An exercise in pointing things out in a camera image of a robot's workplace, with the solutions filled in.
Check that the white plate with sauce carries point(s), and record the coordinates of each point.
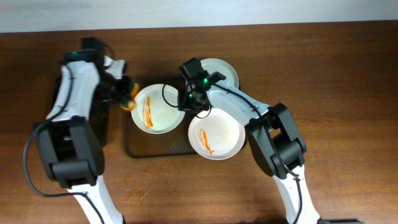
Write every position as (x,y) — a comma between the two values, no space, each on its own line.
(216,135)

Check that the large brown serving tray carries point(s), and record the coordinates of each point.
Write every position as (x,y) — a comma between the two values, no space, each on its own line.
(140,144)

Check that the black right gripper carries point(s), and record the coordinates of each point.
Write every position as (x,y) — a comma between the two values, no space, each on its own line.
(193,102)

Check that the orange green sponge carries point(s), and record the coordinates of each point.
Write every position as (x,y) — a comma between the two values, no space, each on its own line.
(127,102)

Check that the small black tray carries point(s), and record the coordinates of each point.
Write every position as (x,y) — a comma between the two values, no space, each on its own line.
(81,110)

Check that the pale blue plate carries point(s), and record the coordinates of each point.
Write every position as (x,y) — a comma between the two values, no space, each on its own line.
(222,70)

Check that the cream plate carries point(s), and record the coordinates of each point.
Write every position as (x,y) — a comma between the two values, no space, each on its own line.
(152,114)

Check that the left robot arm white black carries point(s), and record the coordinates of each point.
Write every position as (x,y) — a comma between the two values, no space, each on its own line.
(79,170)

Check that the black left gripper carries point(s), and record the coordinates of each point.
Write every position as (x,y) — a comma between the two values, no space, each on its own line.
(125,90)

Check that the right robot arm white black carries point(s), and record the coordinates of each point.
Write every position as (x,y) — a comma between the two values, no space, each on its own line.
(276,143)

